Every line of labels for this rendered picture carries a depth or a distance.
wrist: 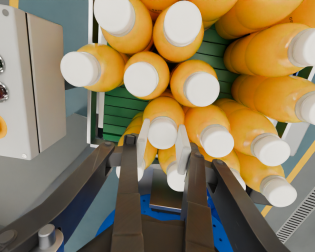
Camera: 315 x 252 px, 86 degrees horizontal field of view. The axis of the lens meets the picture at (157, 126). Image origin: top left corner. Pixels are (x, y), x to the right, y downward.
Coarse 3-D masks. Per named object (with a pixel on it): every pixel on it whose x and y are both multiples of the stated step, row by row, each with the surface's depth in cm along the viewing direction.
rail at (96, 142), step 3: (93, 141) 39; (96, 141) 39; (99, 141) 39; (102, 141) 39; (111, 141) 40; (114, 141) 40; (90, 144) 37; (93, 144) 37; (96, 144) 38; (156, 153) 38; (156, 156) 38
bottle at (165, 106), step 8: (168, 88) 40; (160, 96) 29; (168, 96) 29; (152, 104) 26; (160, 104) 25; (168, 104) 25; (176, 104) 26; (144, 112) 27; (152, 112) 25; (160, 112) 24; (168, 112) 24; (176, 112) 25; (152, 120) 23; (176, 120) 24; (184, 120) 27; (176, 128) 23
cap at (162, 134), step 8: (160, 120) 22; (168, 120) 22; (152, 128) 21; (160, 128) 21; (168, 128) 21; (152, 136) 22; (160, 136) 22; (168, 136) 22; (176, 136) 22; (152, 144) 22; (160, 144) 22; (168, 144) 22
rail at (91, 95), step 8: (88, 0) 28; (88, 8) 29; (88, 16) 29; (88, 24) 30; (96, 24) 31; (88, 32) 30; (96, 32) 32; (88, 40) 30; (96, 40) 32; (88, 96) 34; (88, 104) 34; (88, 112) 35; (88, 120) 36; (88, 128) 36; (88, 136) 37
